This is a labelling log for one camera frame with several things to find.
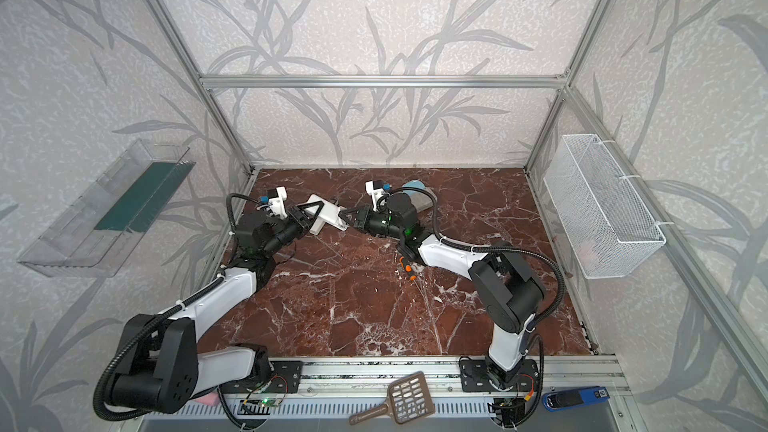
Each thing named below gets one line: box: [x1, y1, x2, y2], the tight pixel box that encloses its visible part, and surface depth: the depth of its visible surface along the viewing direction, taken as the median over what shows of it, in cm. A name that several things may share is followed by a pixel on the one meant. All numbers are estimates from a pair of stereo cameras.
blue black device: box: [542, 386, 611, 412], surface depth 70 cm
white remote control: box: [304, 194, 350, 235], surface depth 82 cm
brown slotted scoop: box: [349, 371, 436, 425], surface depth 72 cm
